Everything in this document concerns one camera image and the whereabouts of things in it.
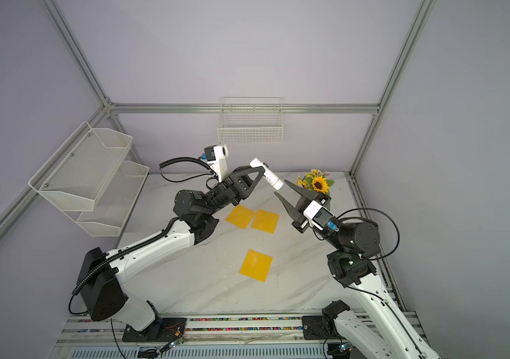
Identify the lower white mesh shelf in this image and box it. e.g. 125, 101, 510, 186
74, 160, 149, 237

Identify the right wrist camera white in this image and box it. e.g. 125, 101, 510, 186
303, 200, 340, 233

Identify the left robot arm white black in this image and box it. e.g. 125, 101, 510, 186
72, 165, 266, 331

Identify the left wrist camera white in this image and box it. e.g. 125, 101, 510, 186
203, 144, 229, 182

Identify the white glue stick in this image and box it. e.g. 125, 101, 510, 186
250, 158, 284, 191

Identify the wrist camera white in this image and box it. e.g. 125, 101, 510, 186
203, 144, 229, 182
303, 200, 340, 233

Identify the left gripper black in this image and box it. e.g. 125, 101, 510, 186
203, 165, 265, 218

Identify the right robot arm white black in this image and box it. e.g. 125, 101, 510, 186
273, 180, 439, 358

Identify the white mesh shelf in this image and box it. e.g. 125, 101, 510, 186
74, 160, 149, 237
28, 122, 132, 212

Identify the sunflower bouquet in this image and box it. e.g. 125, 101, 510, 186
295, 169, 335, 194

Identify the upper white mesh shelf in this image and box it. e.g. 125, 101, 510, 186
28, 122, 132, 212

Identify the yellow envelope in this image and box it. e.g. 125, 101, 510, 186
239, 249, 273, 283
251, 209, 280, 234
225, 205, 256, 230

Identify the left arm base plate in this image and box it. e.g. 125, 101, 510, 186
122, 301, 188, 344

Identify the white wire wall basket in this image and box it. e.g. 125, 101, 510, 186
217, 97, 284, 144

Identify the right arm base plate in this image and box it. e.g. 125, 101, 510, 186
301, 300, 361, 340

